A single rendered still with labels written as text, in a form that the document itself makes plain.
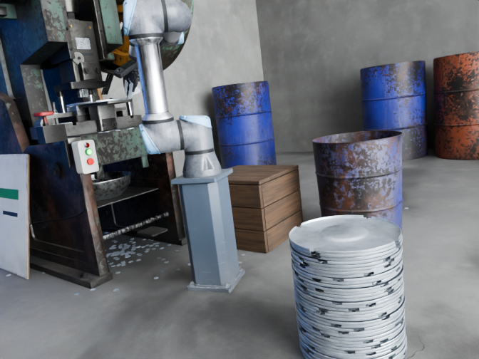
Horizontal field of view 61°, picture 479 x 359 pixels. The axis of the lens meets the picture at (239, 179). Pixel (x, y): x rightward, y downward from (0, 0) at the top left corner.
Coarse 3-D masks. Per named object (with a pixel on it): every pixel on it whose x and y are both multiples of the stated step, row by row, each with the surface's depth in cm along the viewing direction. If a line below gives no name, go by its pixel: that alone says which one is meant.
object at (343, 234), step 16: (304, 224) 119; (320, 224) 117; (336, 224) 116; (352, 224) 112; (368, 224) 113; (384, 224) 111; (304, 240) 106; (320, 240) 105; (336, 240) 103; (352, 240) 102; (368, 240) 101; (384, 240) 100
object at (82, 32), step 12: (72, 24) 187; (84, 24) 192; (72, 36) 187; (84, 36) 192; (84, 48) 192; (96, 48) 197; (72, 60) 188; (84, 60) 192; (96, 60) 197; (60, 72) 196; (72, 72) 189; (84, 72) 189; (96, 72) 194
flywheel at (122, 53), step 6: (120, 6) 219; (120, 12) 220; (120, 18) 226; (126, 36) 226; (126, 42) 227; (120, 48) 232; (126, 48) 229; (114, 54) 231; (120, 54) 229; (126, 54) 227; (114, 60) 232; (120, 60) 228; (126, 60) 226
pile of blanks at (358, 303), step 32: (320, 256) 99; (352, 256) 94; (384, 256) 96; (320, 288) 99; (352, 288) 97; (384, 288) 97; (320, 320) 101; (352, 320) 98; (384, 320) 98; (320, 352) 104; (352, 352) 100; (384, 352) 100
